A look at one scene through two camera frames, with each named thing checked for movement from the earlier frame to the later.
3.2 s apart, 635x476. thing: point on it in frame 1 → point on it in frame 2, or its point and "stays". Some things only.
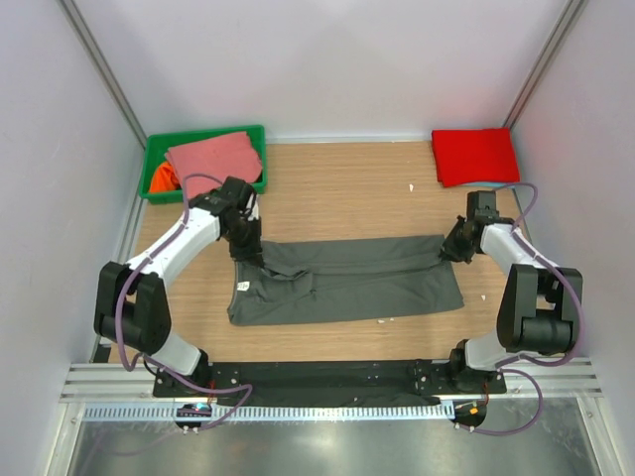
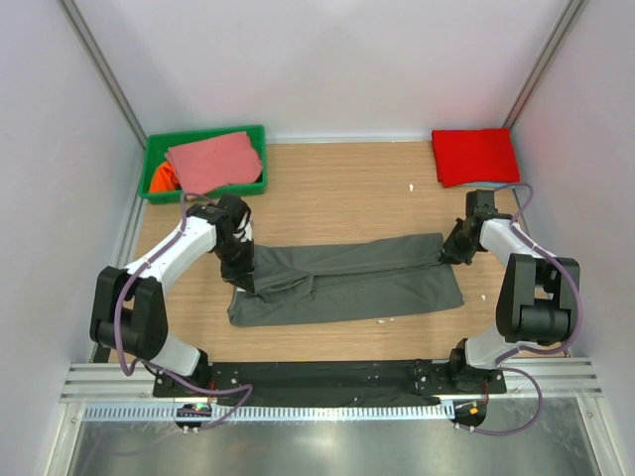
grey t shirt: [321, 279] stays
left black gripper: [253, 250] → [241, 275]
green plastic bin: [158, 146] stays
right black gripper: [449, 250] stays
